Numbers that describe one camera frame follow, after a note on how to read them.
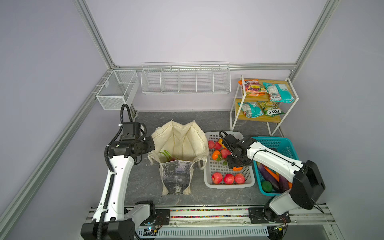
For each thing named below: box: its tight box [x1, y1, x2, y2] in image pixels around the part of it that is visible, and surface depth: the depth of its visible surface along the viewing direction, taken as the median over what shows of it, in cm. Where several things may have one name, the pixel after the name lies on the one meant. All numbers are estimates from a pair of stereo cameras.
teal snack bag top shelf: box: [263, 82, 295, 104], surface depth 82 cm
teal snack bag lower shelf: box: [238, 102, 264, 118], surface depth 98 cm
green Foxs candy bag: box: [259, 101, 286, 117], surface depth 98 cm
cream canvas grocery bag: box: [148, 119, 210, 195], surface depth 82 cm
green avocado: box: [261, 180, 274, 193], surface depth 79 cm
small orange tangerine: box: [212, 150, 221, 160], surface depth 91 cm
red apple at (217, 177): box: [211, 172, 223, 185], surface depth 82 cm
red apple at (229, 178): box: [223, 173, 235, 185], surface depth 82 cm
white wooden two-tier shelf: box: [230, 75, 299, 137], surface depth 88 cm
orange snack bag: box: [237, 79, 267, 97], surface depth 84 cm
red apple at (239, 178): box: [234, 173, 245, 184], surface depth 82 cm
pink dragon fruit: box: [159, 150, 176, 162], surface depth 88 cm
